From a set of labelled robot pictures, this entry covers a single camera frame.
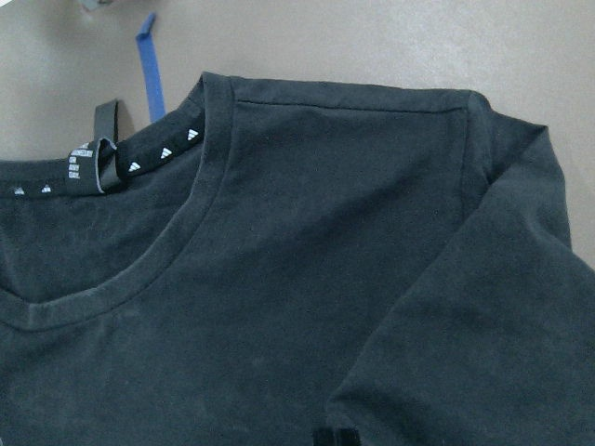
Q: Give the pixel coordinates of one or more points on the black printed t-shirt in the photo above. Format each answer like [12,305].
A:
[297,263]

